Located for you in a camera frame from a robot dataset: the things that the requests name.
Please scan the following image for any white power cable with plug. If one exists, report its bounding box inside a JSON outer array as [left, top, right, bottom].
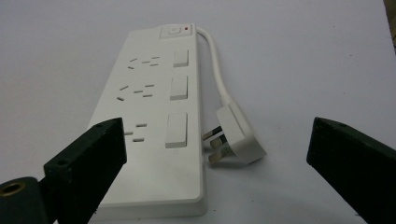
[[195, 26, 268, 166]]

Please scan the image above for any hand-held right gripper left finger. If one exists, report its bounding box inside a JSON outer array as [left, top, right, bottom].
[[38, 117, 128, 224]]

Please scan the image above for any white power strip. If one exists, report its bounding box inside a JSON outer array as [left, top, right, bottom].
[[88, 22, 209, 222]]

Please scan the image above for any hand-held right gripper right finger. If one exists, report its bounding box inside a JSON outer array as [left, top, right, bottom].
[[305, 117, 396, 224]]

